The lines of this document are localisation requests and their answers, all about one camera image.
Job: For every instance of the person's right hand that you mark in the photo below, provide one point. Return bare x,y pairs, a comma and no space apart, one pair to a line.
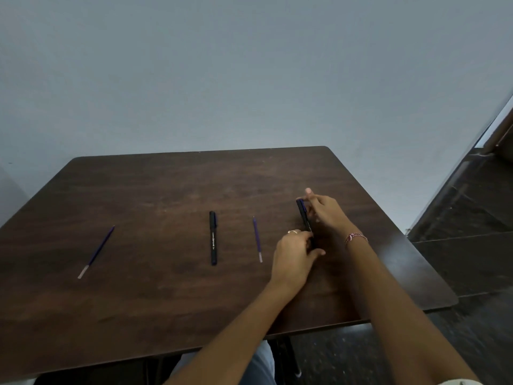
329,214

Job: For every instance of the person's left hand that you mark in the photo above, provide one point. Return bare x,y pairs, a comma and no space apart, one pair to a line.
290,264

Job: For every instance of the person's left thumb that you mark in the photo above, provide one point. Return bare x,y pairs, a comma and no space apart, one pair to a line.
317,255

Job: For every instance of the black pen with blue refill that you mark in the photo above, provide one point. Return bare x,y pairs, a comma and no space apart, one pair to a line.
305,220

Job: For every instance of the person's left forearm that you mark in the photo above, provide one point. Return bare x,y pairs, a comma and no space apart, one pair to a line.
236,336

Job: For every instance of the person's right forearm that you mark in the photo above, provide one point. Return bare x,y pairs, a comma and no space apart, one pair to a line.
396,312

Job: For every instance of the blue pen refill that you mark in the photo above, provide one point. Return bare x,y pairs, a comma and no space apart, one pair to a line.
96,252
257,240

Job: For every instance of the black capped pen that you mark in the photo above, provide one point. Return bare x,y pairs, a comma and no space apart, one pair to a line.
213,240

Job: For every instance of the black table leg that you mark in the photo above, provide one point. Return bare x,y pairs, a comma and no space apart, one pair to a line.
286,356

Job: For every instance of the person's blue jeans leg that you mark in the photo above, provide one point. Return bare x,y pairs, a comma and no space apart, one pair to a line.
256,366

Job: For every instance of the wooden door frame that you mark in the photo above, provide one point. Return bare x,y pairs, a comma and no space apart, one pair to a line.
499,134

